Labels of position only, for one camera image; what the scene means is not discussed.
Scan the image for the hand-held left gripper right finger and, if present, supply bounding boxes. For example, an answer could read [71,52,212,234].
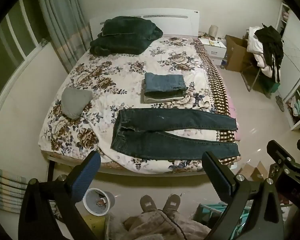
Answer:
[201,151,283,240]

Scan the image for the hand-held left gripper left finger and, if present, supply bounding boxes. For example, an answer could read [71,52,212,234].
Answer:
[18,151,102,240]

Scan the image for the dark denim pants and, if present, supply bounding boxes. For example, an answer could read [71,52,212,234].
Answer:
[110,108,241,161]

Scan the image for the teal rack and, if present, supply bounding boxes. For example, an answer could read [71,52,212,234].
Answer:
[194,201,253,230]

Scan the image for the grey trash bin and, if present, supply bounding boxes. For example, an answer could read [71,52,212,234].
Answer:
[83,187,115,217]

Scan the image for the small cardboard box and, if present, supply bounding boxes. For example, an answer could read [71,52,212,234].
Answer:
[236,161,268,182]

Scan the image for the folded clothes in wardrobe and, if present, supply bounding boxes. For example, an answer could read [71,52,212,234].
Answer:
[290,97,300,117]

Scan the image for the grey slipper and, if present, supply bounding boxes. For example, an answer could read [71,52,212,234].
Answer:
[276,96,285,112]

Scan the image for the brown fuzzy slipper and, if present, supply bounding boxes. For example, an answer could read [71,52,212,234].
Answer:
[162,194,182,214]
[140,194,157,212]

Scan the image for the yellow box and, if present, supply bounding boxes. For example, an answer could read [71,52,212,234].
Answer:
[84,214,107,240]

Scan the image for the grey cushion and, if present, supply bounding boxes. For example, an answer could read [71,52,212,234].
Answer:
[61,88,93,119]

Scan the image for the metal chair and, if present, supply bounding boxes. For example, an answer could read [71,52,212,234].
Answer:
[241,60,273,98]

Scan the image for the person's beige fleece clothing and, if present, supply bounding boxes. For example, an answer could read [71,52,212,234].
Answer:
[106,210,210,240]

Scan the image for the striped cloth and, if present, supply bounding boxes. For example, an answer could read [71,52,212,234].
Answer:
[0,165,58,215]

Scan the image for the brown checked blanket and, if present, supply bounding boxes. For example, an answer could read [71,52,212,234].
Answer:
[195,42,240,165]

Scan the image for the white wardrobe shelf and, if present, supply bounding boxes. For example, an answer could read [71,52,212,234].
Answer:
[275,2,300,130]

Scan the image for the large cardboard box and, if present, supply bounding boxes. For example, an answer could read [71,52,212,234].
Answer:
[224,35,253,72]

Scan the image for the white clothes pile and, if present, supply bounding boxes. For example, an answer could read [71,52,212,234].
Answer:
[245,26,275,78]

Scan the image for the black garment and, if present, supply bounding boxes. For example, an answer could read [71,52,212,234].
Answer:
[254,25,284,83]

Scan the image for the floral printed blanket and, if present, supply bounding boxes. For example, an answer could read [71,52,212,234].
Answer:
[39,36,238,174]

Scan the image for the white nightstand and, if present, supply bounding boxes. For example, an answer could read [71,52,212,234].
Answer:
[199,38,227,67]

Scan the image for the dark green folded blanket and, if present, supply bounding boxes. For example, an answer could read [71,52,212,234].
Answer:
[90,36,152,55]
[98,16,163,41]

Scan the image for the window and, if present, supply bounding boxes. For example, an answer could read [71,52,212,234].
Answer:
[0,0,52,100]

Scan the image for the pale striped curtain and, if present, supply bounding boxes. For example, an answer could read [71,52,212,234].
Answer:
[36,0,92,73]

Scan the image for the bed with floral cover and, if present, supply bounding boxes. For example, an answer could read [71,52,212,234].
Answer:
[39,8,240,180]

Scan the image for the black cable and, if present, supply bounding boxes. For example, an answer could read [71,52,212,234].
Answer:
[162,210,183,240]

